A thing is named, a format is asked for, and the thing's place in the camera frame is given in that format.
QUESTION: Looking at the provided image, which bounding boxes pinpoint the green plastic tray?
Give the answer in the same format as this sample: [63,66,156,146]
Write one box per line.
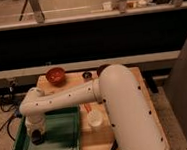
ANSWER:
[12,106,81,150]

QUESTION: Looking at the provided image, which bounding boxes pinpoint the red bowl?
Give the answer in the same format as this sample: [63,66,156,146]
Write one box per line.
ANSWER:
[46,67,66,85]

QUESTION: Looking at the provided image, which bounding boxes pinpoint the wooden table board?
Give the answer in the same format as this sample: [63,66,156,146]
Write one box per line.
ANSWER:
[37,67,169,150]

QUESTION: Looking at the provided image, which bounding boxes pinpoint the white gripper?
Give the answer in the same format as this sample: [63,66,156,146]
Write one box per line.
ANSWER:
[25,115,46,136]

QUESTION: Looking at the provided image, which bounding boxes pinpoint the white plastic cup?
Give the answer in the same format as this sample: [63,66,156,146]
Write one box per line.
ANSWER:
[87,109,103,128]

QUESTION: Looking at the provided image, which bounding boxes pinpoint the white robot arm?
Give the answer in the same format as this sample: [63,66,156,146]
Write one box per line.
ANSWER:
[19,64,168,150]

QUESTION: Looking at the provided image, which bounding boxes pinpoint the black cables on floor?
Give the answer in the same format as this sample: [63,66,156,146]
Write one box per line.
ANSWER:
[0,80,26,144]

